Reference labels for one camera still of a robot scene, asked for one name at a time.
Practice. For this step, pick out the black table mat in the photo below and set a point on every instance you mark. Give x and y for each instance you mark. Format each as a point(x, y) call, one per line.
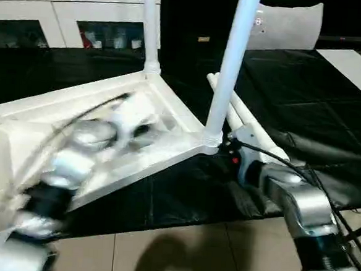
point(49, 70)

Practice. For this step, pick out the small yellow tag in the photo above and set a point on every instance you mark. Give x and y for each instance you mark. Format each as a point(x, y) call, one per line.
point(204, 39)

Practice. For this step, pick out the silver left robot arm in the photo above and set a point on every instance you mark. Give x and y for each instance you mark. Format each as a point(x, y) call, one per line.
point(60, 177)

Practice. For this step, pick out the grey cushion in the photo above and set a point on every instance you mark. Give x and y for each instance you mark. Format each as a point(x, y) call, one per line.
point(287, 25)

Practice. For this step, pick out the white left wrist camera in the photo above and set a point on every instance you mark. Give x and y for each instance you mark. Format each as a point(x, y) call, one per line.
point(132, 116)

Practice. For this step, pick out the white glass-door cabinet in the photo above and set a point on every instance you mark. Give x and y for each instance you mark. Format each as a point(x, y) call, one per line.
point(46, 11)

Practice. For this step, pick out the white plastic table top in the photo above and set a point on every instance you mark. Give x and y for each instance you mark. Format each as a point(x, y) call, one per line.
point(138, 117)

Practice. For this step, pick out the white flat board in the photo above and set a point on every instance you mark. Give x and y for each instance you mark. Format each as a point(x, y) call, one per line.
point(355, 70)

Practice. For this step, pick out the white plastic table leg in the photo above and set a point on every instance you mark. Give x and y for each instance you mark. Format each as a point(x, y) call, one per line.
point(227, 108)
point(255, 125)
point(232, 65)
point(151, 28)

